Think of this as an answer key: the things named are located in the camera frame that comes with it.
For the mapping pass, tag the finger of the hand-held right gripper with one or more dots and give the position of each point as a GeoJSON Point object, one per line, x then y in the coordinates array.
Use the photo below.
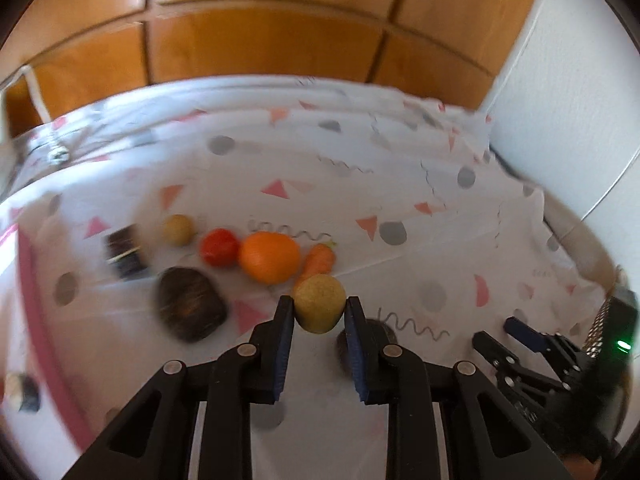
{"type": "Point", "coordinates": [525, 332]}
{"type": "Point", "coordinates": [500, 357]}

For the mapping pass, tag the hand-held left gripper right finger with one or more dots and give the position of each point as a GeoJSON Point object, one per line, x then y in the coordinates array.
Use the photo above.
{"type": "Point", "coordinates": [356, 345]}

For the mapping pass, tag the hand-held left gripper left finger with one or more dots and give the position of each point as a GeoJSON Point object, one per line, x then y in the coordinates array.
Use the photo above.
{"type": "Point", "coordinates": [284, 340]}

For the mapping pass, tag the small yellow potato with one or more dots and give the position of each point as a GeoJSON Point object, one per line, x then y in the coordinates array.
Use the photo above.
{"type": "Point", "coordinates": [178, 229]}
{"type": "Point", "coordinates": [320, 302]}

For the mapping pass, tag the large orange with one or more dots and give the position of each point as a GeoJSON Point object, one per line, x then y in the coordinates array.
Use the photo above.
{"type": "Point", "coordinates": [269, 257]}

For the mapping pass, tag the small carrot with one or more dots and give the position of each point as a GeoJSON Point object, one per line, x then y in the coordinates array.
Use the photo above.
{"type": "Point", "coordinates": [320, 260]}

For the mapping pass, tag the dark brown water chestnut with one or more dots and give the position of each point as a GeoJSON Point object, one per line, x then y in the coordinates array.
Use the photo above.
{"type": "Point", "coordinates": [343, 347]}
{"type": "Point", "coordinates": [190, 305]}

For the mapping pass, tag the red tomato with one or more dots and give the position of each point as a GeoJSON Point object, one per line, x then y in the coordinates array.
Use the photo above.
{"type": "Point", "coordinates": [219, 246]}

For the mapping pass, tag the short sugarcane piece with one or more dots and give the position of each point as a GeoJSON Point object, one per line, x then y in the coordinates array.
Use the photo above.
{"type": "Point", "coordinates": [125, 250]}
{"type": "Point", "coordinates": [22, 392]}

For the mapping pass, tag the pink rimmed white tray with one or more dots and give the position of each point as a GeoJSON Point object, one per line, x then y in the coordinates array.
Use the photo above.
{"type": "Point", "coordinates": [45, 320]}

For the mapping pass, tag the white patterned tablecloth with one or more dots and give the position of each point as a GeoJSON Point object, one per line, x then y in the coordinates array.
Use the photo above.
{"type": "Point", "coordinates": [350, 160]}

